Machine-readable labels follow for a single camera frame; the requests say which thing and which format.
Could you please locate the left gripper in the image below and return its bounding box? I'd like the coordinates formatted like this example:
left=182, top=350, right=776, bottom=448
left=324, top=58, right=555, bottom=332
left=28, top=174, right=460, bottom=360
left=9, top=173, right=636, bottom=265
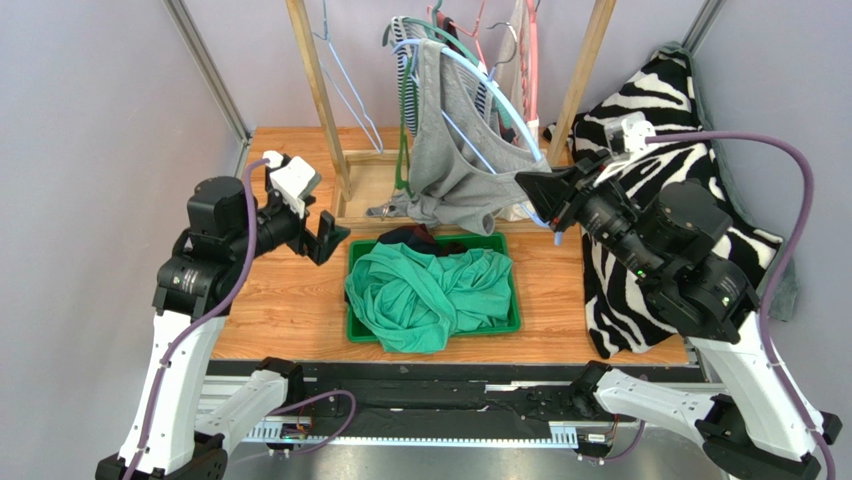
left=228, top=167, right=349, bottom=264

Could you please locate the navy maroon tank top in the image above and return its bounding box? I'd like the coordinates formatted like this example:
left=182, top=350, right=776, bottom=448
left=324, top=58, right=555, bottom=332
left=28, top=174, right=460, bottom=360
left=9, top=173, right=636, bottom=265
left=377, top=224, right=468, bottom=257

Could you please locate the grey tank top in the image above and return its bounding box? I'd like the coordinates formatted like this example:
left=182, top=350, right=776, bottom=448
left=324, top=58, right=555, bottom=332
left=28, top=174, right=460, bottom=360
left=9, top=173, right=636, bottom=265
left=365, top=39, right=550, bottom=236

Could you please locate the green tank top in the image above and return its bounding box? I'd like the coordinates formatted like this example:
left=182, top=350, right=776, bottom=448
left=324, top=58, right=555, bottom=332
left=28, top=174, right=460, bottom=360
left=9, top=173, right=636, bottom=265
left=344, top=240, right=515, bottom=354

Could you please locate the green velvet hanger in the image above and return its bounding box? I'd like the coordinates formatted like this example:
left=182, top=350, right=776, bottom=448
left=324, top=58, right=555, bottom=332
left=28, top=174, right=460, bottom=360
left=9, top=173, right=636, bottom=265
left=394, top=54, right=418, bottom=198

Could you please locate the light blue plastic hanger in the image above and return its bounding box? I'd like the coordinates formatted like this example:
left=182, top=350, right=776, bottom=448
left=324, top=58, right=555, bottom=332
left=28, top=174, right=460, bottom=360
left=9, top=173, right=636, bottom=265
left=384, top=39, right=546, bottom=229

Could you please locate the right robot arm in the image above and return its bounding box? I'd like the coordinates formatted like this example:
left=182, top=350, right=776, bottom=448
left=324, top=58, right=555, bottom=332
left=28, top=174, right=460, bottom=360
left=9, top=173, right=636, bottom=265
left=515, top=159, right=842, bottom=479

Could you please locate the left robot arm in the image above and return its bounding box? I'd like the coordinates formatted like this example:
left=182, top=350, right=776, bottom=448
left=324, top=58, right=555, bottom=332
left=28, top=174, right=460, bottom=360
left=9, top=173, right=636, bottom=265
left=96, top=171, right=348, bottom=479

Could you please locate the pink plastic hanger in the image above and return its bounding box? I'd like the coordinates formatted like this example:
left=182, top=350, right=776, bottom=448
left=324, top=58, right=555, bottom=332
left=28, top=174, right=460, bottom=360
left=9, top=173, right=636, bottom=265
left=519, top=0, right=539, bottom=124

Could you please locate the white tank top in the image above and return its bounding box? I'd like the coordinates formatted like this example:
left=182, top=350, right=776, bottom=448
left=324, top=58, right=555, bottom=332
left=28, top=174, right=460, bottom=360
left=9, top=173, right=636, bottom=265
left=495, top=1, right=539, bottom=143

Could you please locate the teal plastic hanger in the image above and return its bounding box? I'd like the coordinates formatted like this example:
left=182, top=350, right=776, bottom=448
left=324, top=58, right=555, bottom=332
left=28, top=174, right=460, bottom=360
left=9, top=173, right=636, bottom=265
left=382, top=0, right=517, bottom=141

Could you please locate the blue striped tank top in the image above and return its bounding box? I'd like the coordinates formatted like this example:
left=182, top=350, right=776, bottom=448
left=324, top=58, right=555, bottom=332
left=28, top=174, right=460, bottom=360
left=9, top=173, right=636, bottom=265
left=382, top=16, right=520, bottom=144

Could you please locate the wooden clothes rack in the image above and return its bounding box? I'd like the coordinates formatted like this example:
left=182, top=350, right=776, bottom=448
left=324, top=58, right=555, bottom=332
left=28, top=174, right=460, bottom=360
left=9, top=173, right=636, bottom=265
left=286, top=1, right=616, bottom=234

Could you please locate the green plastic tray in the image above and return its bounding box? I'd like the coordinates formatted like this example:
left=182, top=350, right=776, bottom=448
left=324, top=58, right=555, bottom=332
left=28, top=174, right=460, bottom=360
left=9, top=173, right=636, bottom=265
left=346, top=232, right=522, bottom=344

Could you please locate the zebra print blanket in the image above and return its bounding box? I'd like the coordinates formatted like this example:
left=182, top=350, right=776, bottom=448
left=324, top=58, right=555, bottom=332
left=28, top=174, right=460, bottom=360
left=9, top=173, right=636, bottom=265
left=566, top=44, right=784, bottom=359

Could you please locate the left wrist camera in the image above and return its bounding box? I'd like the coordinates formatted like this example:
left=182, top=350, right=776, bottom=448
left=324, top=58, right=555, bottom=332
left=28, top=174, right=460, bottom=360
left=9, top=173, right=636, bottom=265
left=262, top=150, right=322, bottom=219

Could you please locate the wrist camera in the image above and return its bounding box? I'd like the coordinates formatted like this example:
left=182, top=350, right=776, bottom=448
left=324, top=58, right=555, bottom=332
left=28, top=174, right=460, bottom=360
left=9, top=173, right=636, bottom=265
left=262, top=150, right=322, bottom=219
left=593, top=112, right=656, bottom=186

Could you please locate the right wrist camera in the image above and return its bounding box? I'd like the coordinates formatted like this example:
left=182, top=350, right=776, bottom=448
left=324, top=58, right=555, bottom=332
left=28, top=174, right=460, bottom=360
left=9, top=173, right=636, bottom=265
left=593, top=112, right=656, bottom=186

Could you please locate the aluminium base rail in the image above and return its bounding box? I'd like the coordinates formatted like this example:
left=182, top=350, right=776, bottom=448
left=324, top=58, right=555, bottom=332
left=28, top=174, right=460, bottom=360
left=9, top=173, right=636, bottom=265
left=192, top=359, right=740, bottom=480

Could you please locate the thin pink wire hanger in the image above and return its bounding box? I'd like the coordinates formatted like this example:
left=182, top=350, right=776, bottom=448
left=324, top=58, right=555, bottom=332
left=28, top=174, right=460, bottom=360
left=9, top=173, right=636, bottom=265
left=425, top=0, right=491, bottom=58

